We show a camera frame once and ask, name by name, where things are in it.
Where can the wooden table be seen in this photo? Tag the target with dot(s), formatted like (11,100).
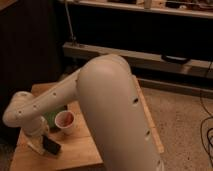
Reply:
(78,151)

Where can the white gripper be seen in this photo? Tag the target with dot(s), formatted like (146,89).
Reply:
(40,143)

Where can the green object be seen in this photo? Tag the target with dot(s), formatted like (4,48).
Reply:
(50,117)

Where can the white paper cup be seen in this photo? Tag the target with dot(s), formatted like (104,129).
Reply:
(65,121)

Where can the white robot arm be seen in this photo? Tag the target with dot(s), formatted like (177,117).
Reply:
(108,98)

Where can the metal pole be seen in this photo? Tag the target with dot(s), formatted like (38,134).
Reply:
(72,36)

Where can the black flat object on beam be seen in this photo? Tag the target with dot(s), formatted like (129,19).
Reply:
(177,60)

